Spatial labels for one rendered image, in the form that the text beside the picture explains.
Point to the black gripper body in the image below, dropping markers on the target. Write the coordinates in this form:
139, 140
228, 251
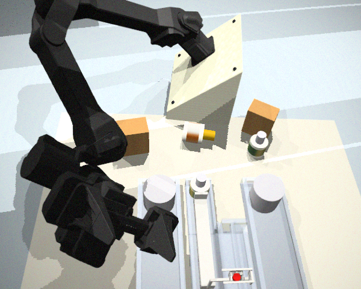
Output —
119, 205

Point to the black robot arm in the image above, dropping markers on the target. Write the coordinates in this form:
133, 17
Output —
98, 138

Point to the grey cylinder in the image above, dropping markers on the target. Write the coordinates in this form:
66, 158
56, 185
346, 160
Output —
266, 193
159, 190

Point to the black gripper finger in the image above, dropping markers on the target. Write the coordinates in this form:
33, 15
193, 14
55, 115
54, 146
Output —
160, 238
86, 210

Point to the tan cube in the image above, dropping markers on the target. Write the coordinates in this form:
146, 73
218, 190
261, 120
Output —
260, 117
137, 135

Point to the white jar with green label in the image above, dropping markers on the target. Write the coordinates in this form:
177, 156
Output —
199, 183
257, 145

